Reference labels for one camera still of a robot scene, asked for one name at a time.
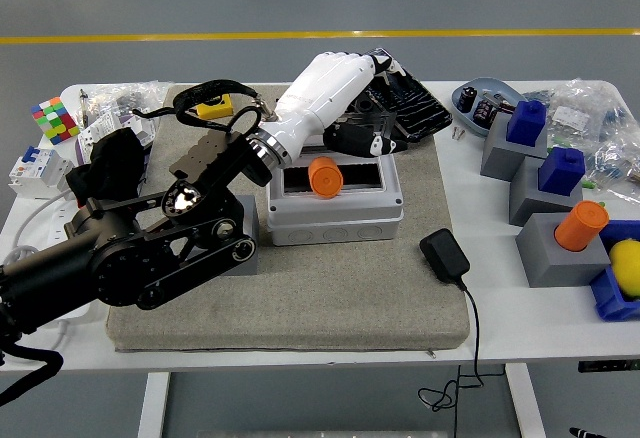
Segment white blue circuit breaker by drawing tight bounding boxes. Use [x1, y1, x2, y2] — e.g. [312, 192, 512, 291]
[8, 145, 76, 200]

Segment white table frame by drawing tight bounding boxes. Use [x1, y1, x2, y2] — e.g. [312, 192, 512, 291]
[137, 360, 549, 438]

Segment blue plastic block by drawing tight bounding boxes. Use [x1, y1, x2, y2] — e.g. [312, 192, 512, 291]
[505, 99, 547, 147]
[537, 146, 586, 197]

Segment black table control panel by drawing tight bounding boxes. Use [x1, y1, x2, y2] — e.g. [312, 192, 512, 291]
[578, 358, 640, 374]

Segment clear plastic bag with parts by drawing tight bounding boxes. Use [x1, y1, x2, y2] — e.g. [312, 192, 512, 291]
[74, 80, 175, 129]

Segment blue plastic bin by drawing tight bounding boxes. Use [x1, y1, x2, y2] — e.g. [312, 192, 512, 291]
[588, 220, 640, 323]

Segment blue-grey oval tray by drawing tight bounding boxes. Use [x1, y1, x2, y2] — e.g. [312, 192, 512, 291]
[451, 76, 529, 139]

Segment yellow tape measure with strap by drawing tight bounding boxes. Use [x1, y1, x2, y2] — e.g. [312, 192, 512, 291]
[132, 92, 234, 120]

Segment white power cable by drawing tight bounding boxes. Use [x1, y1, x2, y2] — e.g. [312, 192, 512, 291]
[9, 191, 76, 259]

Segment black power adapter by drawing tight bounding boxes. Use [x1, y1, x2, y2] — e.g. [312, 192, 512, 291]
[418, 228, 472, 287]

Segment black cloth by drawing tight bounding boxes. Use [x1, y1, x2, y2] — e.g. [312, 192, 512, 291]
[65, 126, 151, 209]

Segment clear plastic bags with parts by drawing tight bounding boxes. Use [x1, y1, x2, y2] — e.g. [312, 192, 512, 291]
[524, 77, 640, 204]

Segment grey plastic junction box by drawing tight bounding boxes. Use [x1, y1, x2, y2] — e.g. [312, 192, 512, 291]
[264, 143, 405, 247]

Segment grey cube holder block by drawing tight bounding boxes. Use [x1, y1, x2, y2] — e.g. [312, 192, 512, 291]
[514, 212, 612, 289]
[479, 112, 550, 183]
[508, 156, 585, 228]
[219, 194, 260, 278]

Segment grey-brown fabric mat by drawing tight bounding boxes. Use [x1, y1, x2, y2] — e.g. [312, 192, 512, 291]
[106, 82, 472, 353]

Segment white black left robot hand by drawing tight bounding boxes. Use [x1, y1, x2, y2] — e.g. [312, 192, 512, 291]
[259, 49, 410, 162]

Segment colourful puzzle cube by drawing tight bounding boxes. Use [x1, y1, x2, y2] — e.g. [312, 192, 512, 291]
[30, 96, 81, 146]

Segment yellow lemon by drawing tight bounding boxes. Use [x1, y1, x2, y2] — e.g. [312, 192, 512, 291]
[608, 240, 640, 302]

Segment white terminal module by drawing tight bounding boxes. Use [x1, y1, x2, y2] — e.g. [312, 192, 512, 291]
[79, 124, 111, 148]

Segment white purple packet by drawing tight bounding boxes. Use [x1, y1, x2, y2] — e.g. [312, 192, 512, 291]
[97, 107, 157, 147]

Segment black adapter cord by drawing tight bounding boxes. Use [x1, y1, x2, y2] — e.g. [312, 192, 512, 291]
[417, 280, 485, 438]

